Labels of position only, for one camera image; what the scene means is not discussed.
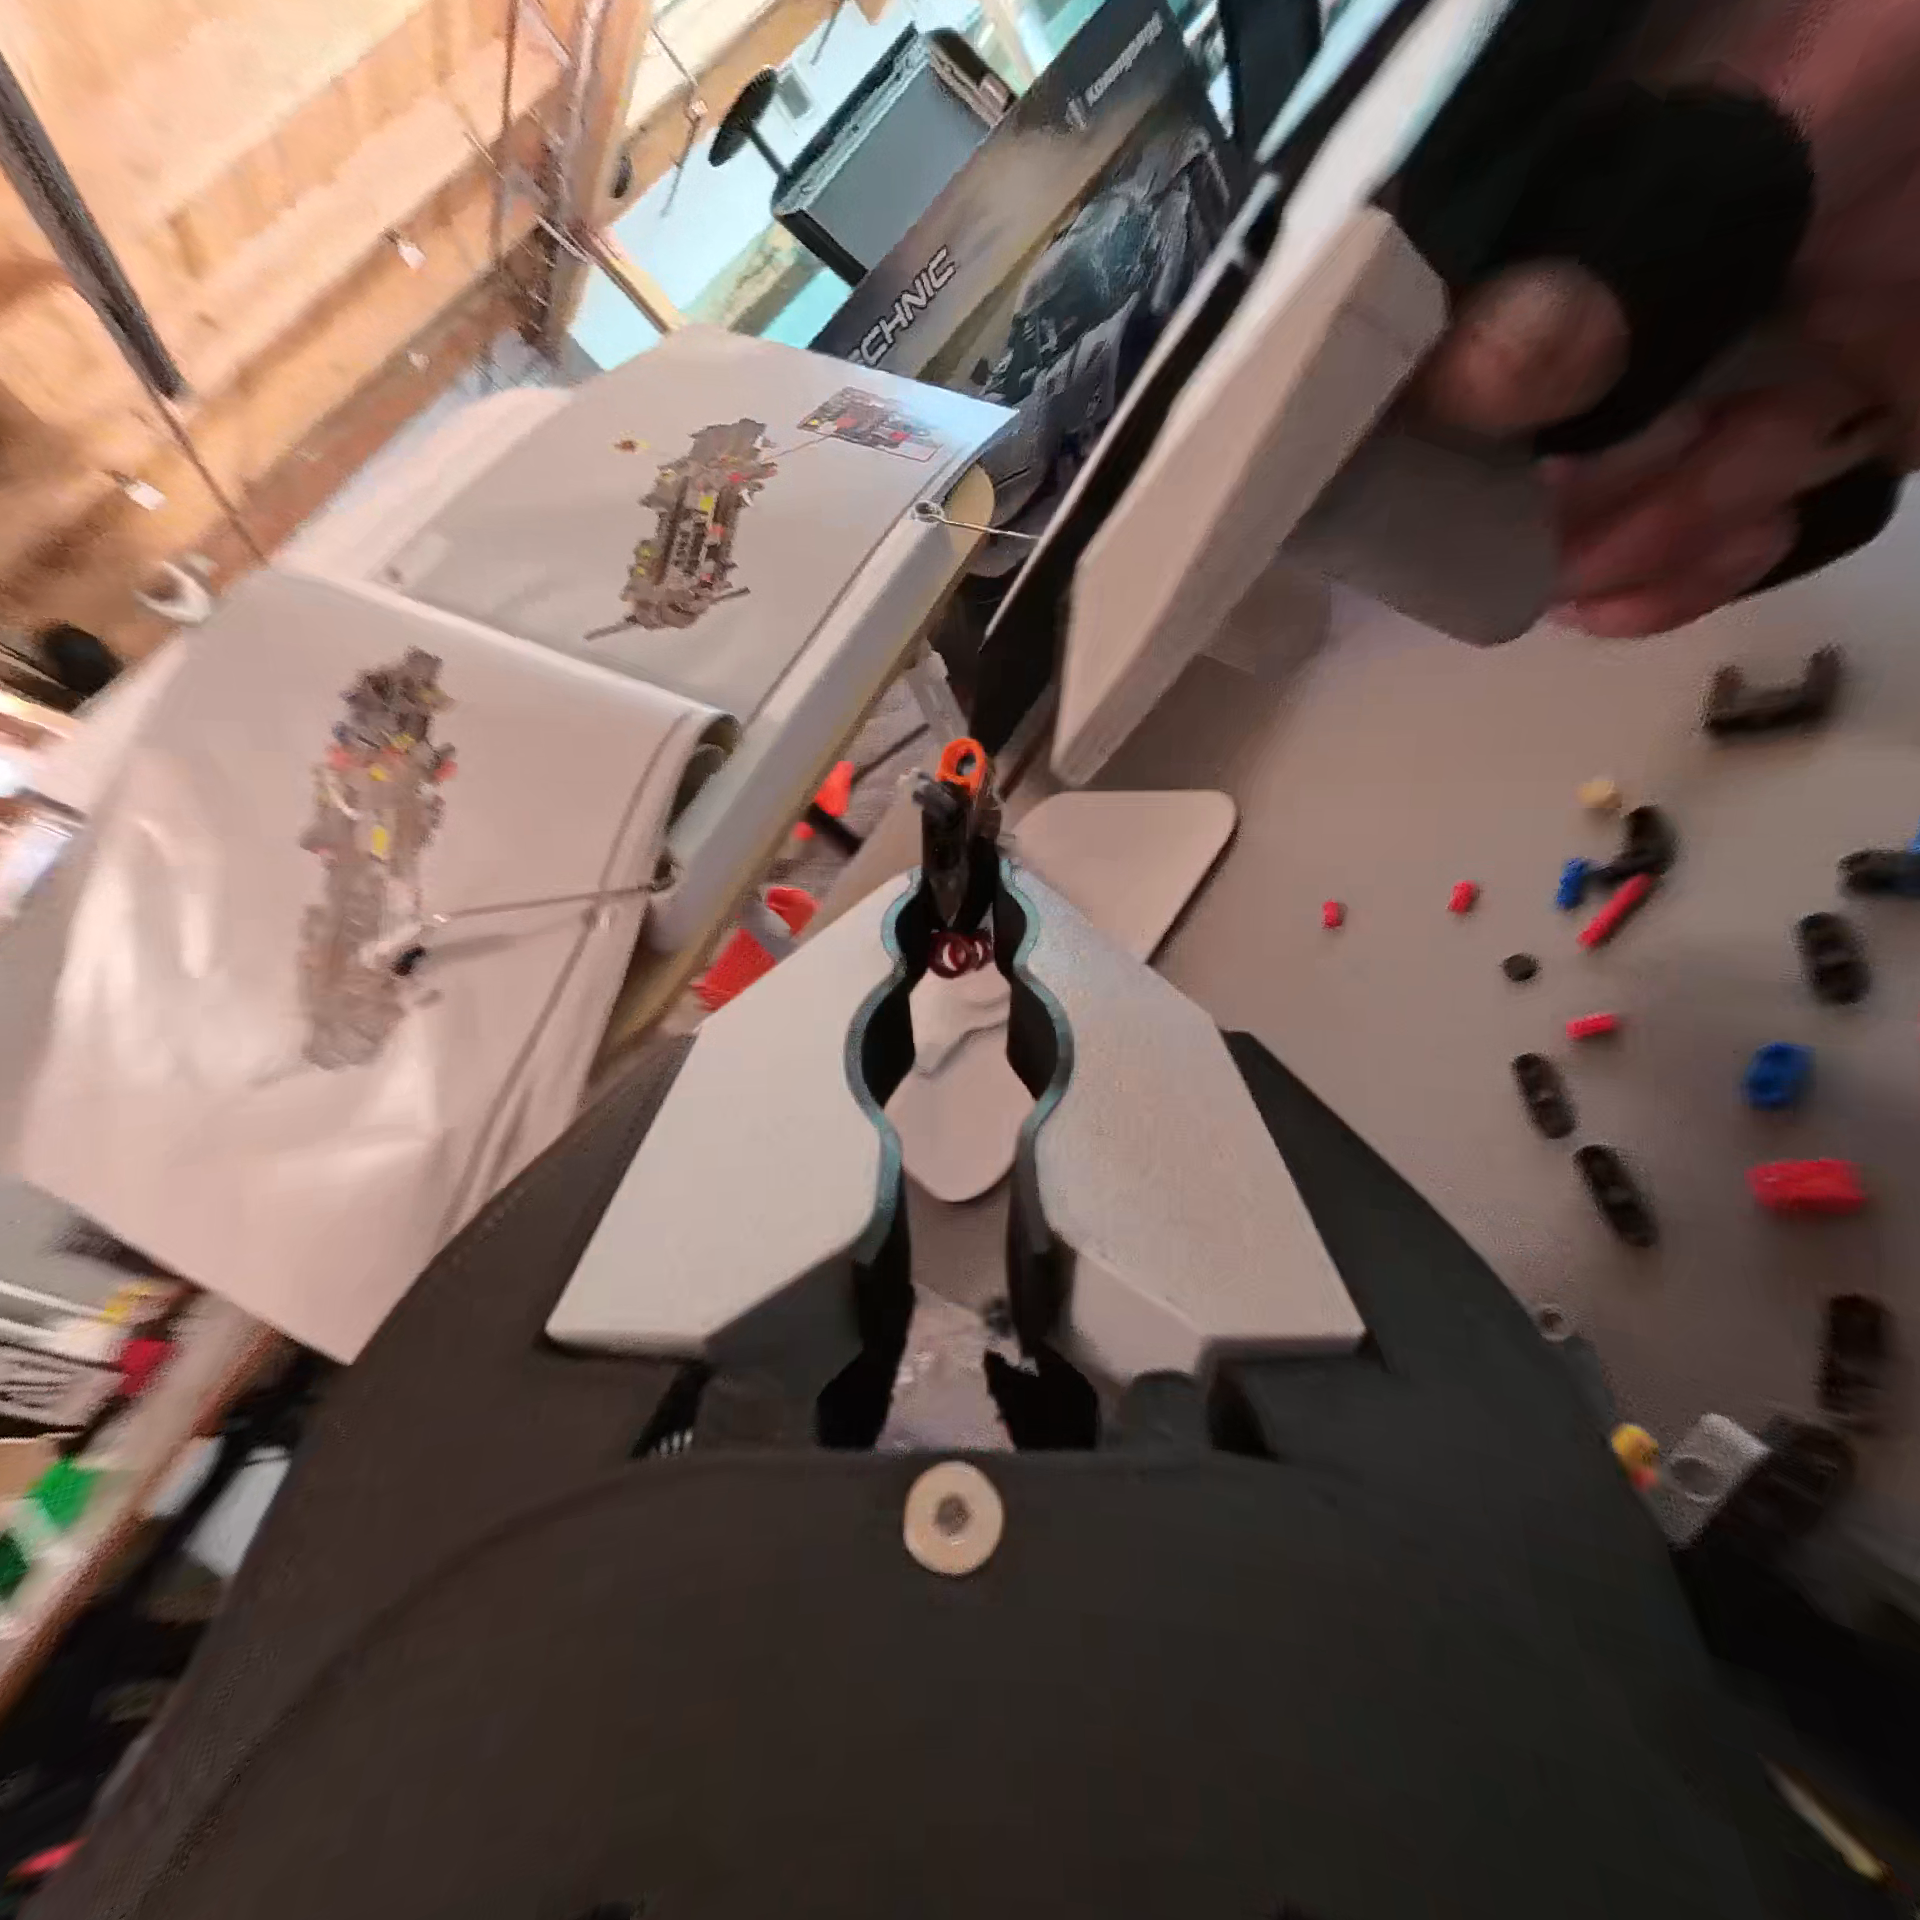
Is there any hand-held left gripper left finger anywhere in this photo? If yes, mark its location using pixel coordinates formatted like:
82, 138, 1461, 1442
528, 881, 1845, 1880
544, 866, 924, 1451

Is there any small black lego assembly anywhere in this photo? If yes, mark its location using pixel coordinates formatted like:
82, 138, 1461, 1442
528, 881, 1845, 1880
906, 734, 1004, 985

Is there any small red block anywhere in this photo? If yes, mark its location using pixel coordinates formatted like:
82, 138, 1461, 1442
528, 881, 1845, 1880
691, 884, 819, 1010

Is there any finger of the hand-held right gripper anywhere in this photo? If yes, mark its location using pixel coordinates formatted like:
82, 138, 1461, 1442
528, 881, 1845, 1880
1049, 206, 1451, 791
1251, 0, 1505, 170

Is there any lego instruction booklet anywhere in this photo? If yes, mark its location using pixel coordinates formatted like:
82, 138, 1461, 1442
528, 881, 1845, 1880
0, 322, 1021, 1369

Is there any grey flat monitor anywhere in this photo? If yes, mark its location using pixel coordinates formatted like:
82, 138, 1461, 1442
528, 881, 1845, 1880
771, 27, 1021, 288

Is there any black u-shaped lego frame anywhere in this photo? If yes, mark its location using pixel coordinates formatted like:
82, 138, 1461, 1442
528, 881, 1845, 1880
1701, 648, 1848, 739

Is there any black lego set box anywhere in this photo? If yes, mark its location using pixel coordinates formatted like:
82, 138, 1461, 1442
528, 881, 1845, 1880
809, 0, 1247, 504

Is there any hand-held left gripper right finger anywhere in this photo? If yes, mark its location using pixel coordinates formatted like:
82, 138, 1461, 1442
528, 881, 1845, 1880
989, 866, 1368, 1451

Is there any partly built lego chassis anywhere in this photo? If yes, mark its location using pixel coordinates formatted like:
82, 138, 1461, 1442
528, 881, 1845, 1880
1604, 1290, 1899, 1571

